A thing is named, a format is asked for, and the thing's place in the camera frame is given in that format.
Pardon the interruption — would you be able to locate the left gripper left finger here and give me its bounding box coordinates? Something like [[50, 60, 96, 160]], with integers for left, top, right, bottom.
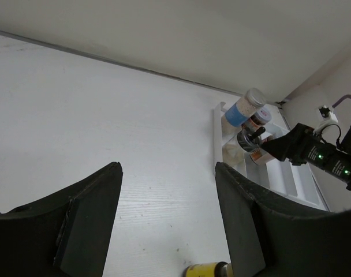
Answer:
[[0, 162, 123, 276]]

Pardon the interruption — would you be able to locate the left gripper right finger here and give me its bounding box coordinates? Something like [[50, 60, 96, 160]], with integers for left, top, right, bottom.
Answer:
[[215, 162, 351, 276]]

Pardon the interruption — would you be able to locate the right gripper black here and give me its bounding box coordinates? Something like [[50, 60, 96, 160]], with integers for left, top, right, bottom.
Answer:
[[260, 123, 351, 190]]

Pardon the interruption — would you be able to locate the red label spice jar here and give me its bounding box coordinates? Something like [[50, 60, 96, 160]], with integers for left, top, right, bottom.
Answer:
[[241, 107, 272, 132], [250, 134, 277, 166]]

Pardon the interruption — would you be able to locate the black grinder top jar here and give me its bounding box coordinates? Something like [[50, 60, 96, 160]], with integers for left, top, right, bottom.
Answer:
[[222, 127, 266, 166]]

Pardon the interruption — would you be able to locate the blue label silver lid jar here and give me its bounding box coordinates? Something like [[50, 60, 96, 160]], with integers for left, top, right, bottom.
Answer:
[[224, 88, 267, 127]]

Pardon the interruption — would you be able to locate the white divided organizer tray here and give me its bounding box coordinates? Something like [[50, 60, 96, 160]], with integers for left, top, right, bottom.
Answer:
[[213, 102, 328, 211]]

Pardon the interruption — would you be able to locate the yellow label cork bottle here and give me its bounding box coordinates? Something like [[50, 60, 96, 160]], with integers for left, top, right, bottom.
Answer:
[[182, 261, 234, 277]]

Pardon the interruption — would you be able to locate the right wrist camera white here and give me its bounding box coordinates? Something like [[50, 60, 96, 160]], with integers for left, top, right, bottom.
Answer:
[[313, 105, 342, 136]]

